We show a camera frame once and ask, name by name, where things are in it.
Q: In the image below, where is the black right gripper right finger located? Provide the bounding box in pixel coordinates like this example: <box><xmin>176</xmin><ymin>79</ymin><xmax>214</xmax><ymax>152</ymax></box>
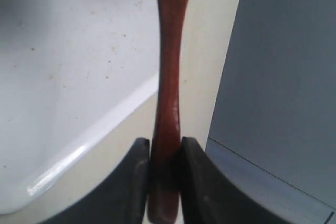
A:
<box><xmin>180</xmin><ymin>137</ymin><xmax>286</xmax><ymax>224</ymax></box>

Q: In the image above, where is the white rectangular tray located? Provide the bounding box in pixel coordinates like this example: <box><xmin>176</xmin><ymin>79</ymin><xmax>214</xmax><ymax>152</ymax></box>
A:
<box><xmin>1</xmin><ymin>0</ymin><xmax>160</xmax><ymax>214</ymax></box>

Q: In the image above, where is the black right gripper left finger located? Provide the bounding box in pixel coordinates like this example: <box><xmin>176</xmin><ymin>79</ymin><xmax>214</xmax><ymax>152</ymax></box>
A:
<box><xmin>44</xmin><ymin>138</ymin><xmax>150</xmax><ymax>224</ymax></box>

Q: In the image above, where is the dark brown wooden spoon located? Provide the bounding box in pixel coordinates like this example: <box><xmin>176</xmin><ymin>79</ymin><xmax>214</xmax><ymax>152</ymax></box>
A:
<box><xmin>147</xmin><ymin>0</ymin><xmax>188</xmax><ymax>223</ymax></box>

